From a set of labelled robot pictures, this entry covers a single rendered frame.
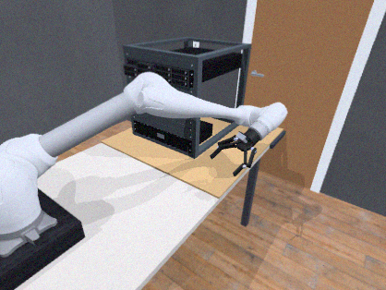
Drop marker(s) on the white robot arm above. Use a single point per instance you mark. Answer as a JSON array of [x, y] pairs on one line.
[[21, 216]]

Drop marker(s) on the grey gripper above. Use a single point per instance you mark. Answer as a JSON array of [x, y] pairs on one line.
[[226, 144]]

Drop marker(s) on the dark grey rack frame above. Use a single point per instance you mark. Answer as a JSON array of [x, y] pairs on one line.
[[185, 134]]

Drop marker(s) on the light wooden board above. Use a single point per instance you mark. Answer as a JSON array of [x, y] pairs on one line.
[[213, 176]]

